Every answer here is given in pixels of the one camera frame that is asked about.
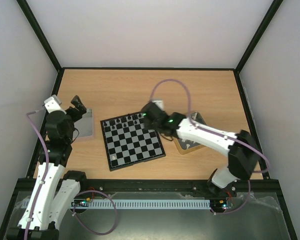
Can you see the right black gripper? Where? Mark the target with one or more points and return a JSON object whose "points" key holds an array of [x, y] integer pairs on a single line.
{"points": [[149, 115]]}

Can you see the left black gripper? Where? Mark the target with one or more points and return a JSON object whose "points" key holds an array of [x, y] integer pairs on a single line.
{"points": [[80, 107]]}

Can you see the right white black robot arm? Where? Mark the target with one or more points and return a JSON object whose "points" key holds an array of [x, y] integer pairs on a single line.
{"points": [[239, 148]]}

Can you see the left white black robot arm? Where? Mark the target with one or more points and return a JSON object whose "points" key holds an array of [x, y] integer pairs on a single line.
{"points": [[54, 189]]}

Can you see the silver square tin lid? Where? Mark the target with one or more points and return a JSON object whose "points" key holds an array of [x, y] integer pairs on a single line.
{"points": [[86, 126]]}

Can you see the black and silver chessboard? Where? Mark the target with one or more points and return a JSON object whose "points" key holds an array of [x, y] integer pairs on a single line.
{"points": [[132, 144]]}

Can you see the gold square tin tray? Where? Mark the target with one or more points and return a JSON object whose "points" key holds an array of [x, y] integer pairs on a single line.
{"points": [[194, 146]]}

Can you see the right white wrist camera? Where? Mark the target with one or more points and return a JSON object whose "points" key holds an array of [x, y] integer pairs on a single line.
{"points": [[159, 103]]}

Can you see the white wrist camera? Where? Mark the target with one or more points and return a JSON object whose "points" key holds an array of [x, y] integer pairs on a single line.
{"points": [[159, 103], [53, 104]]}

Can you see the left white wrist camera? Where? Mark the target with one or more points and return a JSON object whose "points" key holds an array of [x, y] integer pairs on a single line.
{"points": [[53, 104]]}

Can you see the black metal frame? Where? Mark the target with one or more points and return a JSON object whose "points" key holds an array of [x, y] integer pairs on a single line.
{"points": [[266, 184]]}

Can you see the light blue cable duct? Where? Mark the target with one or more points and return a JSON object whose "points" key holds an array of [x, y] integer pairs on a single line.
{"points": [[148, 204]]}

